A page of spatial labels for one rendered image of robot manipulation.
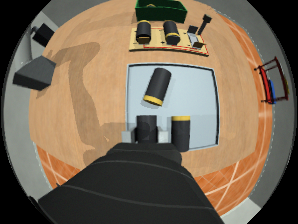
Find green open box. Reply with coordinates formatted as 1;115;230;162
135;0;188;24

